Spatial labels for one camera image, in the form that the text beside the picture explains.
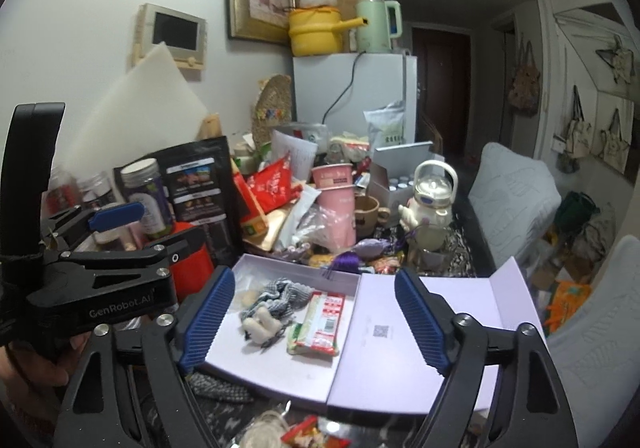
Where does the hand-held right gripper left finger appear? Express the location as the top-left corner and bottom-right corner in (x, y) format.
(52, 265), (237, 448)

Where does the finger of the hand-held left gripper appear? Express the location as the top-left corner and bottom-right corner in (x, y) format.
(40, 202), (144, 254)
(50, 228), (202, 291)

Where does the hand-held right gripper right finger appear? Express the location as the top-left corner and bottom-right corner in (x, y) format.
(394, 268), (581, 448)

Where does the lilac gift box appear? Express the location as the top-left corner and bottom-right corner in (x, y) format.
(202, 253), (548, 416)

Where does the dark checkered cloth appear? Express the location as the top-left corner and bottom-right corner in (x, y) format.
(187, 370), (256, 404)

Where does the grey checkered cloth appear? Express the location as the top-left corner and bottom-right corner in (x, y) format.
(240, 278), (313, 324)

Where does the green snack packet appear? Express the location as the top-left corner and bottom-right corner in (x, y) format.
(286, 291), (347, 358)

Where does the red gold snack packet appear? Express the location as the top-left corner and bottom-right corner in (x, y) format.
(280, 415), (331, 448)

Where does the person's left forearm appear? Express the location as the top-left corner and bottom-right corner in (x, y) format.
(0, 385), (56, 439)

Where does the person's left hand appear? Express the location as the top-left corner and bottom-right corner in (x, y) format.
(0, 330), (93, 394)

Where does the group of clear spice jars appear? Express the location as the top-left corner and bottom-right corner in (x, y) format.
(42, 158), (176, 251)

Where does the red canister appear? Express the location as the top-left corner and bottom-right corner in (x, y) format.
(170, 222), (217, 300)

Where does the glass cup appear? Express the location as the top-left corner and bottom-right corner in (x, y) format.
(407, 223), (448, 274)

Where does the purple sachet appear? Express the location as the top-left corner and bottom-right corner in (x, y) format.
(347, 238), (396, 259)

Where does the black printed pouch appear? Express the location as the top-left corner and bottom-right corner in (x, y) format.
(114, 135), (240, 269)

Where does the purple tassel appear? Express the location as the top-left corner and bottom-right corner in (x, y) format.
(322, 250), (363, 274)

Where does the brown mug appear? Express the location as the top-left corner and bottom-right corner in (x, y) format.
(354, 194), (391, 238)

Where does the white cutting board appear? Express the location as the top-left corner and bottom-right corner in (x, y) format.
(65, 42), (211, 169)

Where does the white teapot kettle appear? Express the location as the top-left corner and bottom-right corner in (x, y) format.
(397, 159), (460, 231)

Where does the pink tumbler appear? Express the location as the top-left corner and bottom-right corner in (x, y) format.
(316, 187), (358, 249)

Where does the red snack bag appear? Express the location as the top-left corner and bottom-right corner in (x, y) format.
(245, 153), (293, 216)

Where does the orange plastic bag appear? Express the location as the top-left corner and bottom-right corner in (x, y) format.
(545, 280), (591, 329)

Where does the chair with pale blue cover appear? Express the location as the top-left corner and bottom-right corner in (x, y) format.
(545, 234), (640, 429)
(467, 142), (563, 269)

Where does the white box of bottles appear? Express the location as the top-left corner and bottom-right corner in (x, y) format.
(369, 142), (446, 214)

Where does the pink paper cup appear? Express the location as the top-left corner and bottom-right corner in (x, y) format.
(310, 163), (357, 191)

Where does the white paper sheet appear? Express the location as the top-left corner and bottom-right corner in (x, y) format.
(272, 128), (318, 179)

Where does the woven straw mat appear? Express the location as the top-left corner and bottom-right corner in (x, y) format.
(251, 74), (293, 149)

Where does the dark green bag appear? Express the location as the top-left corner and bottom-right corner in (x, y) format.
(562, 190), (601, 229)

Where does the green white pouch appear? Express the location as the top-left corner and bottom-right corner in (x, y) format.
(363, 100), (407, 149)

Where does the white fridge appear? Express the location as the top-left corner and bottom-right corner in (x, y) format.
(292, 52), (418, 149)

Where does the dark brown door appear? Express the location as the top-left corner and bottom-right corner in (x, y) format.
(411, 25), (473, 159)

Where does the canvas tote bag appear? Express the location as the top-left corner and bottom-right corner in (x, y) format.
(552, 85), (593, 159)
(592, 108), (632, 174)

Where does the brown hanging bag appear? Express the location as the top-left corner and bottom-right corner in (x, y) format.
(507, 40), (542, 118)

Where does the yellow pot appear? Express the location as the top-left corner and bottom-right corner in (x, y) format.
(287, 5), (368, 58)

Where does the green electric kettle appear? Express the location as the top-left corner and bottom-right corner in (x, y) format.
(354, 0), (402, 54)

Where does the star shaped bag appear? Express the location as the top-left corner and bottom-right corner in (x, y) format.
(595, 34), (636, 86)

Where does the wall intercom panel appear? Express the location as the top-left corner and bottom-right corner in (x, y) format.
(131, 3), (208, 74)

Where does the black power cable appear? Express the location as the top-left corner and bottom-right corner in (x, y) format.
(321, 52), (363, 125)

